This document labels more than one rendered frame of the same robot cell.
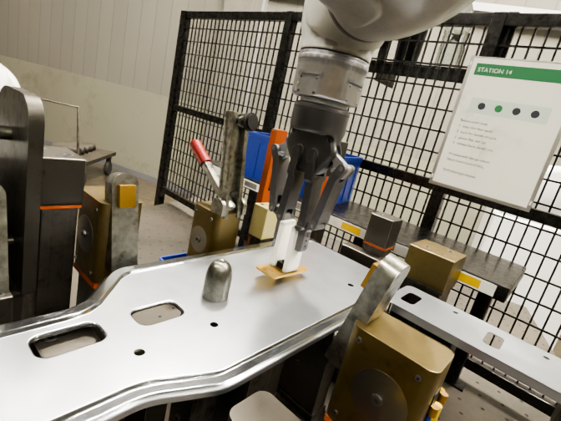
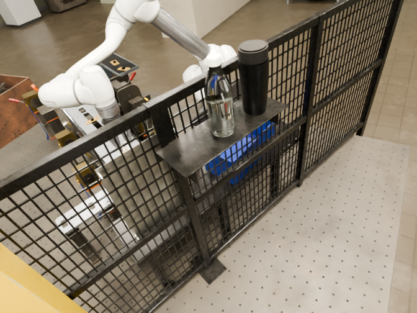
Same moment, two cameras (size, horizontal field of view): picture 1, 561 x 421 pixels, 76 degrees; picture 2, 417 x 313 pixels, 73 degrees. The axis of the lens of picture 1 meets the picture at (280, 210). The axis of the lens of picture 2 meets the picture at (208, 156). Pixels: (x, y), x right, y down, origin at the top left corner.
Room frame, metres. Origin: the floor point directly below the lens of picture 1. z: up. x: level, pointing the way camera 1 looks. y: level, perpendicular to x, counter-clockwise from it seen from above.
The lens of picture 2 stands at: (1.20, -0.91, 1.88)
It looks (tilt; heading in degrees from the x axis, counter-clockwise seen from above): 43 degrees down; 109
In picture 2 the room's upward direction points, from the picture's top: 11 degrees counter-clockwise
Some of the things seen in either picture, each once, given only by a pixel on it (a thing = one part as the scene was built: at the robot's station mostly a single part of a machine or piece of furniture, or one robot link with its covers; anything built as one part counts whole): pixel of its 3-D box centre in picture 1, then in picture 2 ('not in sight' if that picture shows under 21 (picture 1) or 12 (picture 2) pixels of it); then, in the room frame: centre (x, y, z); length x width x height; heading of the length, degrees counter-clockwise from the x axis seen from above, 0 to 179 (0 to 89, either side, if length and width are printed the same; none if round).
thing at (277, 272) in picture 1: (284, 266); not in sight; (0.50, -0.02, 1.02); 0.08 x 0.04 x 0.01; 141
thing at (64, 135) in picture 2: not in sight; (76, 157); (0.06, 0.08, 0.87); 0.12 x 0.07 x 0.35; 52
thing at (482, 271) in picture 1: (332, 208); (216, 176); (0.96, -0.14, 1.01); 0.90 x 0.22 x 0.03; 52
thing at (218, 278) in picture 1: (217, 283); not in sight; (0.40, 0.05, 1.02); 0.03 x 0.03 x 0.07
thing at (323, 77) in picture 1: (328, 83); (107, 108); (0.50, -0.02, 1.28); 0.09 x 0.09 x 0.06
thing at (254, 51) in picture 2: (412, 35); (254, 79); (1.14, -0.25, 1.52); 0.07 x 0.07 x 0.18
